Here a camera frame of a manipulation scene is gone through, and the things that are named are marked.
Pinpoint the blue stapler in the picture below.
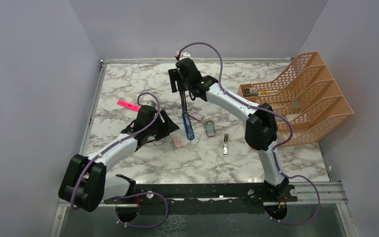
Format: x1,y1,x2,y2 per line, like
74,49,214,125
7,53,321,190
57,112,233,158
180,92,195,141

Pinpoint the staple box tray with staples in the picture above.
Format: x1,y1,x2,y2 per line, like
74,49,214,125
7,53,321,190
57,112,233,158
204,120,216,137

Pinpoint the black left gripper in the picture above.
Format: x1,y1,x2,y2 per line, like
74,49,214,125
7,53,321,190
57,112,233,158
146,110,180,140

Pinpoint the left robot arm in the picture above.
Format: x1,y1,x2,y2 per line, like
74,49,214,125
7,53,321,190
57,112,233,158
58,105,179,212

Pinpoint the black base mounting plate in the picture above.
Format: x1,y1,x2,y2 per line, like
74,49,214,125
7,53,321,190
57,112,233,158
103,183,298,215

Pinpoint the peach plastic desk organizer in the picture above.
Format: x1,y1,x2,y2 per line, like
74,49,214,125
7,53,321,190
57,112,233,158
237,52,354,146

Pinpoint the black piano keyboard ruler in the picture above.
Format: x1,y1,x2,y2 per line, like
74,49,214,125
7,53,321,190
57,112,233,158
243,87,259,97

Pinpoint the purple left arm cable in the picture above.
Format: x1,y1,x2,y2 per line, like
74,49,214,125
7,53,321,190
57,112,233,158
70,92,170,229

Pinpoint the pink flat plastic bar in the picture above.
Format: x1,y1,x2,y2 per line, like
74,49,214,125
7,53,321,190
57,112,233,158
117,100,140,112

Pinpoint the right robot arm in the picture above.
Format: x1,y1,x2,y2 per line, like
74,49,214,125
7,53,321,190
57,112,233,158
168,58,289,201

